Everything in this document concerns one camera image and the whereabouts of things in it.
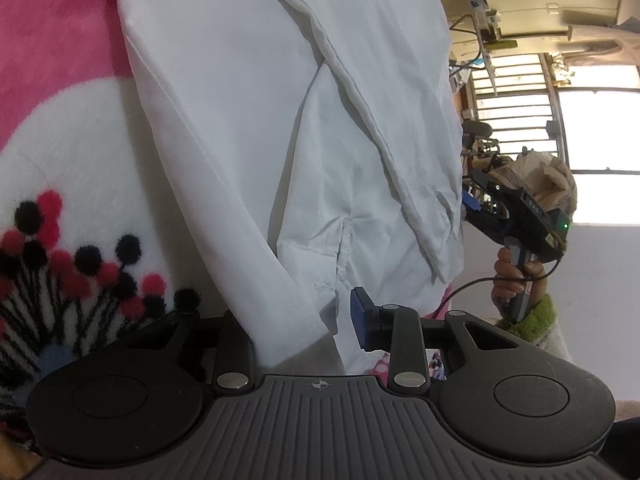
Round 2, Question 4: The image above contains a pink floral blanket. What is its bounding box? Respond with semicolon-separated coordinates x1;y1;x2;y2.
0;0;451;461

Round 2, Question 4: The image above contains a person's right hand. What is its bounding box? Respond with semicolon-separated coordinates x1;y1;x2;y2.
491;249;547;313

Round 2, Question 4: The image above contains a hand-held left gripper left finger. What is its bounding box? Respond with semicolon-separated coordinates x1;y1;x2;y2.
122;310;261;396

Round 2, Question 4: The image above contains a person's right forearm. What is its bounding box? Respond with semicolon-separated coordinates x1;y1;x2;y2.
497;294;573;361

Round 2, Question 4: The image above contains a white window railing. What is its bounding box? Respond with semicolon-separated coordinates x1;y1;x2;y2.
467;52;563;158

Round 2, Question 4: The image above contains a white button shirt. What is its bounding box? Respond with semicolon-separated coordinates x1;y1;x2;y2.
114;0;466;376

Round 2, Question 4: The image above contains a folding table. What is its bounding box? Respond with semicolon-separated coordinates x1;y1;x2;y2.
449;0;521;73

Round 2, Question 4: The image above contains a hanging garment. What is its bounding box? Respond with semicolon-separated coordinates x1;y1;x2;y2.
567;17;640;68

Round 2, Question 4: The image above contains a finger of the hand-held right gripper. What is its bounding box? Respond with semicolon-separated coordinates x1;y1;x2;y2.
470;170;523;201
462;191;511;241

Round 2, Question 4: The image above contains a beige patterned blanket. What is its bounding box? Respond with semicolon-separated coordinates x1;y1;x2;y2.
487;151;578;226

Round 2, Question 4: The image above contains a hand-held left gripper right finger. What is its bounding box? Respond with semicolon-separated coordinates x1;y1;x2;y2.
351;287;521;396

